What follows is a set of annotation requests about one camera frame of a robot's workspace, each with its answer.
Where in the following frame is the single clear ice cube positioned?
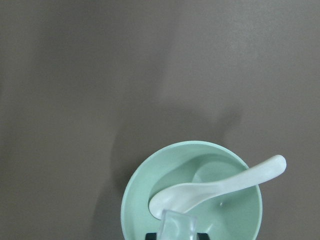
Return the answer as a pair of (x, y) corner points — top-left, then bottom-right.
(156, 210), (197, 240)

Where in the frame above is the green ceramic bowl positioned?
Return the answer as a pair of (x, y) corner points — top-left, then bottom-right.
(120, 140), (263, 240)

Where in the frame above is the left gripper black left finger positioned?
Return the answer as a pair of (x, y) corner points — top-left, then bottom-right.
(145, 233), (157, 240)

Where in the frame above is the white ceramic spoon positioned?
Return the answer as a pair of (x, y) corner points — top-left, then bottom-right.
(148, 155), (287, 220)

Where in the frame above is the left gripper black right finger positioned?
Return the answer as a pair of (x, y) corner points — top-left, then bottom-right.
(196, 233), (210, 240)

